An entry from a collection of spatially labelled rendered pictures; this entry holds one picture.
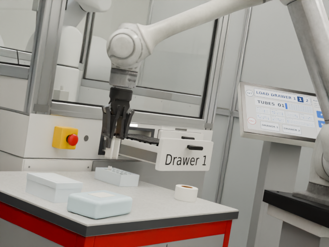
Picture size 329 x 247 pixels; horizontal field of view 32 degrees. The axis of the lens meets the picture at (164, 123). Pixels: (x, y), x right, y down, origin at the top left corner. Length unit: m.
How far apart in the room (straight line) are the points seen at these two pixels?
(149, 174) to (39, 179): 0.90
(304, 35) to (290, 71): 2.01
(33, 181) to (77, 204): 0.21
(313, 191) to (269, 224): 0.99
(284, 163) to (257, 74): 1.15
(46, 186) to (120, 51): 0.45
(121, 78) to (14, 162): 0.45
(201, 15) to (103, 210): 0.75
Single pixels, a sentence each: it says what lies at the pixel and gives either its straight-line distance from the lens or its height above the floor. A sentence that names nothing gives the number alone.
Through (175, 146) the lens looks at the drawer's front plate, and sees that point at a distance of 1.94.
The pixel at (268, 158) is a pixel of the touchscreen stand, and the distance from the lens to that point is 2.84.
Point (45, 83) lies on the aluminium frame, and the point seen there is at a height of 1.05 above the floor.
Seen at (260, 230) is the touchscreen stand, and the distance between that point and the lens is 2.89.
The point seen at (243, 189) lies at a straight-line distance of 3.89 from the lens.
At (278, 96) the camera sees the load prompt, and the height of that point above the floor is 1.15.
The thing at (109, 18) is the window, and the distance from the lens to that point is 2.09.
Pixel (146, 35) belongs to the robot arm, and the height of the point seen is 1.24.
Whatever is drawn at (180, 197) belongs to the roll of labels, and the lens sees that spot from 1.74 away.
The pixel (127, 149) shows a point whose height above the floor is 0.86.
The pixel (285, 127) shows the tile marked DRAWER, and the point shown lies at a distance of 2.77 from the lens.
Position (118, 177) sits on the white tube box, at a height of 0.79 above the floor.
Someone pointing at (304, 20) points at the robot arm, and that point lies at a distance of 1.73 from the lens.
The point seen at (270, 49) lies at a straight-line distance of 3.85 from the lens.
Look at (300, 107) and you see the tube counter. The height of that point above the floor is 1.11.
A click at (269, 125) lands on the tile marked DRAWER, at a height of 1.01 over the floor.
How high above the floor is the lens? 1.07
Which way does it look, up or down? 3 degrees down
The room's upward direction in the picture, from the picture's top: 9 degrees clockwise
